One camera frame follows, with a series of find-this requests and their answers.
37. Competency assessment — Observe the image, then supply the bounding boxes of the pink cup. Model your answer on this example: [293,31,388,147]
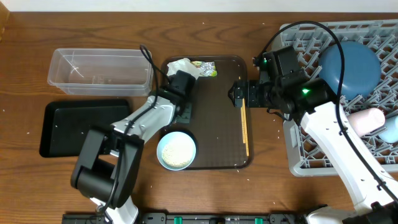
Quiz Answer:
[347,108,386,137]

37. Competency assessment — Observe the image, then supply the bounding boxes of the clear plastic bin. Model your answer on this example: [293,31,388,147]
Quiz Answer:
[47,48,153,96]

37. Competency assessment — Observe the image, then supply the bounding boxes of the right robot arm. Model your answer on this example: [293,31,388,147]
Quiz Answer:
[228,47,397,223]

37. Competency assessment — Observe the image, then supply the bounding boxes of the green foil snack wrapper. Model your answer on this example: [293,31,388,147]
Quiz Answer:
[192,61,218,77]

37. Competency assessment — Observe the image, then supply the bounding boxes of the light blue cup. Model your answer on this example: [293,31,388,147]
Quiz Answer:
[379,116,398,143]

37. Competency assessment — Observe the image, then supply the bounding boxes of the dark brown serving tray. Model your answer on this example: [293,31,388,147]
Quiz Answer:
[160,55,253,170]

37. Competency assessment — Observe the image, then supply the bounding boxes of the white tissue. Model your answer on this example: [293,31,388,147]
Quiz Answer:
[167,58,200,79]

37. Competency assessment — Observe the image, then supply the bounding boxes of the light blue rice bowl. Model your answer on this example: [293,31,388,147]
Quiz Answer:
[157,131,197,171]

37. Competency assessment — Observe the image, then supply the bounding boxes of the blue plate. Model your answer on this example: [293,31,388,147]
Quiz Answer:
[318,41,381,100]

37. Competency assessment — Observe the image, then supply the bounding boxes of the black plastic bin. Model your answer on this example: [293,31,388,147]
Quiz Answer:
[39,99,131,157]

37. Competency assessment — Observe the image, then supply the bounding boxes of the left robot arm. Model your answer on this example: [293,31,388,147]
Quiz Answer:
[62,70,196,223]

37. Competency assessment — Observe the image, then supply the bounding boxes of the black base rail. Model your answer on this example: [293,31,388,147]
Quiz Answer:
[61,213,308,224]

